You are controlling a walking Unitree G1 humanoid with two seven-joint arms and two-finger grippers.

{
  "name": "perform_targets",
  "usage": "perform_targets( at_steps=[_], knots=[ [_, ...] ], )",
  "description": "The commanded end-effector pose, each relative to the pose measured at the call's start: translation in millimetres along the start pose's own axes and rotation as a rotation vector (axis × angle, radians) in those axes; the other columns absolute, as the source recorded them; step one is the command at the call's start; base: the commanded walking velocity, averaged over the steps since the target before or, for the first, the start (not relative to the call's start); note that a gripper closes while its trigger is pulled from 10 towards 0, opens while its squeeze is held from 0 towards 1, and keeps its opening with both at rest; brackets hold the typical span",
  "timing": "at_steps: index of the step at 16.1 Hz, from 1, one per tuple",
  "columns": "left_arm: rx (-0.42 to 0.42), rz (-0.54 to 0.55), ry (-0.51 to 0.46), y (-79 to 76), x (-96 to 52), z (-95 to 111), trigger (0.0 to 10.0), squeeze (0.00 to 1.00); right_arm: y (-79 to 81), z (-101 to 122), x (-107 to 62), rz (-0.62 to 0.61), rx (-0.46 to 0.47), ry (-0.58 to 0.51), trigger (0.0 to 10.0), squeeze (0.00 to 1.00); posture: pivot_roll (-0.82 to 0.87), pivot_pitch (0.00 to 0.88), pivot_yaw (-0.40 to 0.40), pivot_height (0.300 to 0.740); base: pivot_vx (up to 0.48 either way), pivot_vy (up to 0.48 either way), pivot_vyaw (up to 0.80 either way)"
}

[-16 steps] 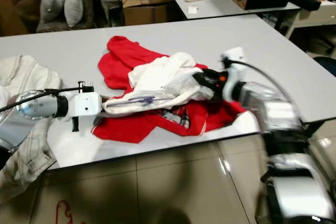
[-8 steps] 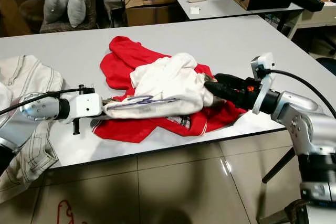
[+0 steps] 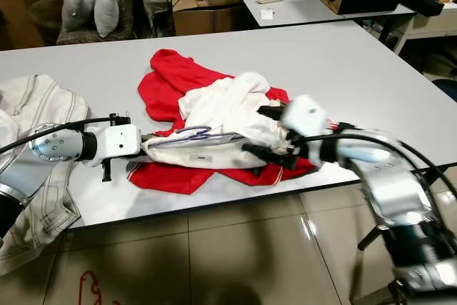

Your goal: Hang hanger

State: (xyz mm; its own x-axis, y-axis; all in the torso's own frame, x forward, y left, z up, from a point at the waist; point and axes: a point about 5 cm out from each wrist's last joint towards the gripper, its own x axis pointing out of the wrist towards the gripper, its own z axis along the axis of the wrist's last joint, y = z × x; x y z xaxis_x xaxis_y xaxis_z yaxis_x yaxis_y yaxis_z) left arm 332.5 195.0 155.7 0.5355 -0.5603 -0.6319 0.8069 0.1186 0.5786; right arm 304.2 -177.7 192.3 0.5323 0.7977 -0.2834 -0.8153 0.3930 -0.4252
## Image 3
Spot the printed cardboard box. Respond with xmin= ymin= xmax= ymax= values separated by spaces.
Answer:
xmin=171 ymin=0 xmax=240 ymax=36

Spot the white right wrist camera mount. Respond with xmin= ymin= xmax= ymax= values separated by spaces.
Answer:
xmin=280 ymin=94 xmax=333 ymax=141

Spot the red garment white piping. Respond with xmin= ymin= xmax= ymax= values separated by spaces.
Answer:
xmin=127 ymin=49 xmax=318 ymax=195

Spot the grey pillow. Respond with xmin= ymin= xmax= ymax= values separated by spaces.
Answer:
xmin=61 ymin=0 xmax=99 ymax=33
xmin=93 ymin=0 xmax=121 ymax=39

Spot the dark teal round stool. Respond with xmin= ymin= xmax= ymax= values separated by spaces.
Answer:
xmin=432 ymin=76 xmax=457 ymax=102

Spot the purple plastic hanger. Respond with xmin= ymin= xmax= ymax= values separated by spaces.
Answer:
xmin=150 ymin=125 xmax=233 ymax=150

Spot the red plastic hanger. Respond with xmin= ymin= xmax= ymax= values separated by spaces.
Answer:
xmin=79 ymin=271 xmax=115 ymax=305

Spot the large cardboard box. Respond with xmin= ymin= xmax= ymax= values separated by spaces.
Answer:
xmin=0 ymin=0 xmax=44 ymax=52

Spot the dark wicker armchair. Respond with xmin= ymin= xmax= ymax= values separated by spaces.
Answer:
xmin=29 ymin=0 xmax=136 ymax=45

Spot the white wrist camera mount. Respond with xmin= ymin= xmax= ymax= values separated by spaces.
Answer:
xmin=94 ymin=124 xmax=142 ymax=165
xmin=280 ymin=94 xmax=333 ymax=141

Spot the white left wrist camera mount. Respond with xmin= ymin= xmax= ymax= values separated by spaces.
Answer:
xmin=94 ymin=124 xmax=142 ymax=165

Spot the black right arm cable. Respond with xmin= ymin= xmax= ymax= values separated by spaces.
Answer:
xmin=300 ymin=131 xmax=457 ymax=199

